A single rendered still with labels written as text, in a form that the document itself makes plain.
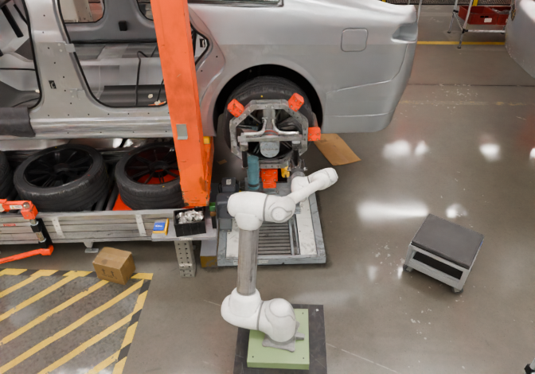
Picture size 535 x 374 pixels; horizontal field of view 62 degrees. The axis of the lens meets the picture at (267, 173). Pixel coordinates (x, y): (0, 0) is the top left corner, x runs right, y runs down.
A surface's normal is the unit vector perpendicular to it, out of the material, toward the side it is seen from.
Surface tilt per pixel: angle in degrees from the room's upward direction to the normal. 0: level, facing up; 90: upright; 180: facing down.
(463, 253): 0
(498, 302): 0
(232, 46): 90
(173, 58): 90
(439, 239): 0
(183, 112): 90
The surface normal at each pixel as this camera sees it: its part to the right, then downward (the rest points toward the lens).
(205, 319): -0.01, -0.79
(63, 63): 0.03, 0.59
